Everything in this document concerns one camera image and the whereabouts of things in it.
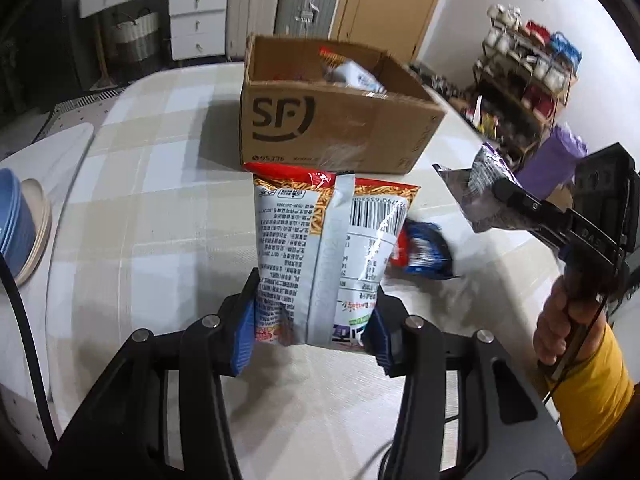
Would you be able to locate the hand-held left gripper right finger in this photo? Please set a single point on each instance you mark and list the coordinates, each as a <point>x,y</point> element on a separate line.
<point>381,342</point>

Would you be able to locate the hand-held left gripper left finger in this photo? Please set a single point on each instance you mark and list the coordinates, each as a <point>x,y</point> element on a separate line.
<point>245,330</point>

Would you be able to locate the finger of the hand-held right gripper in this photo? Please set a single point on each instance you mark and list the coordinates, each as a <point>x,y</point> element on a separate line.
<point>520,199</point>
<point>550,240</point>

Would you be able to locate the purple silver snack packet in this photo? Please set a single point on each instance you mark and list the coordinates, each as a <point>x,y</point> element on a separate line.
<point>480,195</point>

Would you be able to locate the white red noodle snack packet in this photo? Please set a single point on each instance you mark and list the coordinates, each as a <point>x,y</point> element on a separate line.
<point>320,260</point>

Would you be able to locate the brown cardboard box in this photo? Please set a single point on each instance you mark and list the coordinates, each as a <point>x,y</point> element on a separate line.
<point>325,130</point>

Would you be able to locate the person's right forearm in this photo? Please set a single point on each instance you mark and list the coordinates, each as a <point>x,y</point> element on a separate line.
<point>595,395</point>

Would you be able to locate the person's right hand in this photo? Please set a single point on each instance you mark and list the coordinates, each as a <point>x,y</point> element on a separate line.
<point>550,325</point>

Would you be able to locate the purple plastic bag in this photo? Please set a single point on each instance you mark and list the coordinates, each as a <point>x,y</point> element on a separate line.
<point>555,155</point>

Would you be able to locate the wooden shelf rack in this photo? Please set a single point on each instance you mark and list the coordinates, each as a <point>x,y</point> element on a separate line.
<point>530,105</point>

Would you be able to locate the blue snack packet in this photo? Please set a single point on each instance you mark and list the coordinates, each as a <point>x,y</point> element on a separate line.
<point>427,252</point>

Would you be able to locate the pile of shoes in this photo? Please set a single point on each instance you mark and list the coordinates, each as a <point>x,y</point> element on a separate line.
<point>440,85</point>

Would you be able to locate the blue bag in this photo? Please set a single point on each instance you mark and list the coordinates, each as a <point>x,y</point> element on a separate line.
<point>567,50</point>

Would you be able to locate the beige plate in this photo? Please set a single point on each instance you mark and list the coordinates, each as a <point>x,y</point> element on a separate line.
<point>40,230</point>

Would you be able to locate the blue bowl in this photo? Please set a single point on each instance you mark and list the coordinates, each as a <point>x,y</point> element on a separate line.
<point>25,255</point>
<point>7,210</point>

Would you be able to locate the wooden door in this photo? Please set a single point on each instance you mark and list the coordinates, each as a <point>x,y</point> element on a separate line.
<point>390,5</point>

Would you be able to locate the woven basket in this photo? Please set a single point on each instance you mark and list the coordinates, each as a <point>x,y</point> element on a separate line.
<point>135,37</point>

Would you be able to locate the white dresser with drawers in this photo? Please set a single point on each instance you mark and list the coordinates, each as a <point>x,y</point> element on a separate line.
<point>195,5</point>

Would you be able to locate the white suitcase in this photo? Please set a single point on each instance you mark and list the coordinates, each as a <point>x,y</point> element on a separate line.
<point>250,0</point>

